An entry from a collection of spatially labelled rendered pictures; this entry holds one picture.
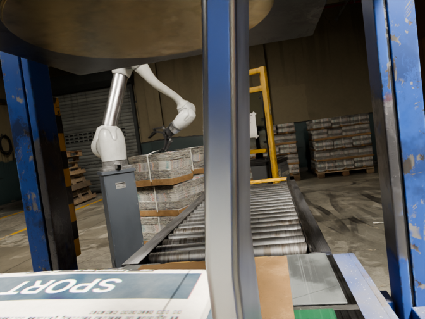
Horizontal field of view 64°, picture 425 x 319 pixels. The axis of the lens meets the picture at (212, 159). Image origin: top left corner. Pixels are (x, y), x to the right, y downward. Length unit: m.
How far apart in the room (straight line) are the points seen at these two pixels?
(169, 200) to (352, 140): 5.90
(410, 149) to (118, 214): 1.72
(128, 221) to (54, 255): 1.26
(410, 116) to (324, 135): 6.98
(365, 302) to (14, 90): 0.90
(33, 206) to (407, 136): 0.88
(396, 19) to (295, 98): 8.65
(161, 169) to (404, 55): 1.89
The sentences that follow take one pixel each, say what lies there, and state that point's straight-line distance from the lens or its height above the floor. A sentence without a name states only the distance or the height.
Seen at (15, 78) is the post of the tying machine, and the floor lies 1.31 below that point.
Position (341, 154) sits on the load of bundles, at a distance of 7.86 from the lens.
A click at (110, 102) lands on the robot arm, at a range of 2.45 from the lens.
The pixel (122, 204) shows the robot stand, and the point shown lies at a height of 0.79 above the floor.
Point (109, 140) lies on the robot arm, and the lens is 2.17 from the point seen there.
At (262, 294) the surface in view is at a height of 0.80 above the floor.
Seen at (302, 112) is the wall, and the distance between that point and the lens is 9.43.
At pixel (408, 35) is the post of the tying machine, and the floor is 1.26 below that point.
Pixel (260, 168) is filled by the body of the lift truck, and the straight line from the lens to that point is 4.11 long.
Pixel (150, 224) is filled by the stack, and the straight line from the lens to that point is 2.65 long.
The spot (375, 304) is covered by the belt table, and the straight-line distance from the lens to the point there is 0.69.
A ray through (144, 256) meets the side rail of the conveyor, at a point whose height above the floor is 0.80.
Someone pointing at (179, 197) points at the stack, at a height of 0.73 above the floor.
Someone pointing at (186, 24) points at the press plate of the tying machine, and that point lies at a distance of 0.57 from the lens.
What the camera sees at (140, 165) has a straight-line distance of 2.54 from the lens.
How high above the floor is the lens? 1.10
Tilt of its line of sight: 3 degrees down
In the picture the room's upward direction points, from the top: 7 degrees counter-clockwise
